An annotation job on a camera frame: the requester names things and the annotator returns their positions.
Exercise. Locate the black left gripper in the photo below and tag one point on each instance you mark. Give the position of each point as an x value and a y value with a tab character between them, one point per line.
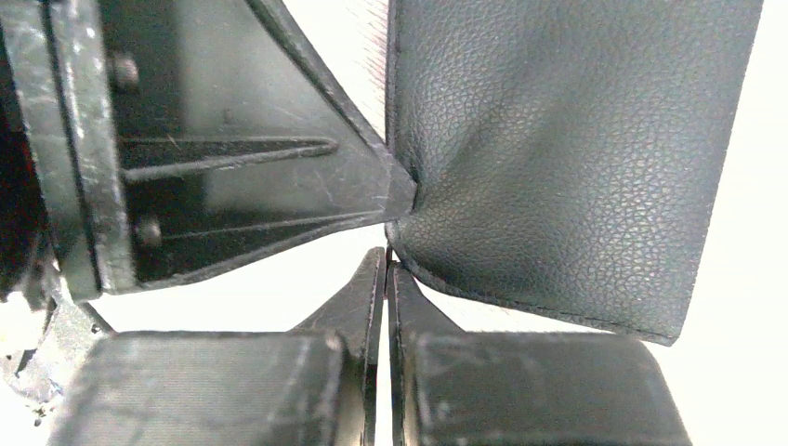
70	74

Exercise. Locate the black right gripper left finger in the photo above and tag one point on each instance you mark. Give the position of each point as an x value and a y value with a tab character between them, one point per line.
312	385

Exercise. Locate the black tool pouch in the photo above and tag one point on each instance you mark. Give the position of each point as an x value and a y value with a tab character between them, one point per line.
567	154

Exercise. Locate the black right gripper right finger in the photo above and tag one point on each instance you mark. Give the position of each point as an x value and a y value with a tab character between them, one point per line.
454	387

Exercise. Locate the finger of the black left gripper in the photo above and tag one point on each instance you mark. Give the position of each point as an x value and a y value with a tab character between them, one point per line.
234	142

